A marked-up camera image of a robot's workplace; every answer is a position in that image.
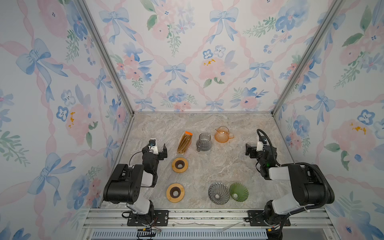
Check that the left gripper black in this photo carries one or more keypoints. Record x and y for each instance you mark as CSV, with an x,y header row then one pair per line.
x,y
162,151

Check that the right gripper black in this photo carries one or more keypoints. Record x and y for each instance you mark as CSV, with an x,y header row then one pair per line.
x,y
250,149

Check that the coffee filter pack orange clip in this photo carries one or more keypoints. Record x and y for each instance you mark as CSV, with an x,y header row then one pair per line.
x,y
184,142

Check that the orange glass carafe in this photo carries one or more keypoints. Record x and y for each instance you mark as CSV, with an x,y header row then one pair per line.
x,y
223,134

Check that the green glass dripper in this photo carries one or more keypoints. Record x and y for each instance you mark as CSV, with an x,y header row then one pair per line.
x,y
239,192

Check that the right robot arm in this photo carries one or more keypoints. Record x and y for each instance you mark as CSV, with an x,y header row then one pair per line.
x,y
309,187

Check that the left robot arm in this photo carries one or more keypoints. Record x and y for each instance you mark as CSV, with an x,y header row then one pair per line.
x,y
126,181

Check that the grey glass dripper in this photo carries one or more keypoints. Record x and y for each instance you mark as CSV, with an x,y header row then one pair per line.
x,y
219,193

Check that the grey glass carafe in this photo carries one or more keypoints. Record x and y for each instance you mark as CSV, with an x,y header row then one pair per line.
x,y
204,142

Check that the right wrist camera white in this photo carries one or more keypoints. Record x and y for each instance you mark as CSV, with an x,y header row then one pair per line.
x,y
261,143

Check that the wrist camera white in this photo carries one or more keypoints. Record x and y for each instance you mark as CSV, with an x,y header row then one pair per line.
x,y
261,143
153,147

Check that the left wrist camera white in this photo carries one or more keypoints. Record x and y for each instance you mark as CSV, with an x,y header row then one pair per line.
x,y
153,147

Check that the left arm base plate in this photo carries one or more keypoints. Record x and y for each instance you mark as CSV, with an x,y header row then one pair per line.
x,y
157,218

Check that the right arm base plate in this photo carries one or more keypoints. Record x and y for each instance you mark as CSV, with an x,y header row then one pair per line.
x,y
258,218

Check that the aluminium front rail frame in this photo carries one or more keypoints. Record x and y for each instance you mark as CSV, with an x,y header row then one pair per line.
x,y
205,224

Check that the left corner aluminium post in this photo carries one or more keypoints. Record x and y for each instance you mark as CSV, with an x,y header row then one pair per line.
x,y
94,32

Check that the corner aluminium post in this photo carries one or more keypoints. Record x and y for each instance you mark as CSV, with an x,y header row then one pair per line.
x,y
94,32
330,16

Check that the right corner aluminium post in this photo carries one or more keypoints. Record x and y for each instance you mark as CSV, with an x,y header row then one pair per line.
x,y
330,16

